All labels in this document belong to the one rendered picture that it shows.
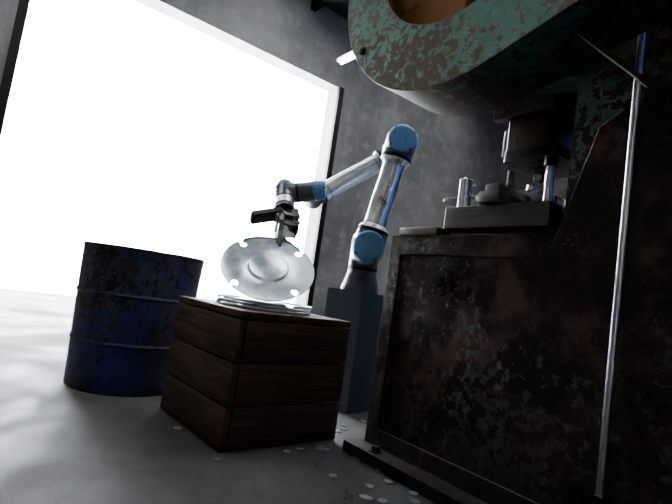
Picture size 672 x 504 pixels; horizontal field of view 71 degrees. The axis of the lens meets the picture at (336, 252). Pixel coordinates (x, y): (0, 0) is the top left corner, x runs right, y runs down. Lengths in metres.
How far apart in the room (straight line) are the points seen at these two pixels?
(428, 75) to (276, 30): 5.59
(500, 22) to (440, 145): 7.29
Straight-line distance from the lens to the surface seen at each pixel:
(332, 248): 6.64
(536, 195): 1.38
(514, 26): 1.08
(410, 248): 1.34
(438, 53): 1.19
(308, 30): 7.00
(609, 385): 1.01
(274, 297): 1.39
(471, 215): 1.28
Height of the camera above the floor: 0.42
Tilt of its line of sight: 5 degrees up
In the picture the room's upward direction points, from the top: 8 degrees clockwise
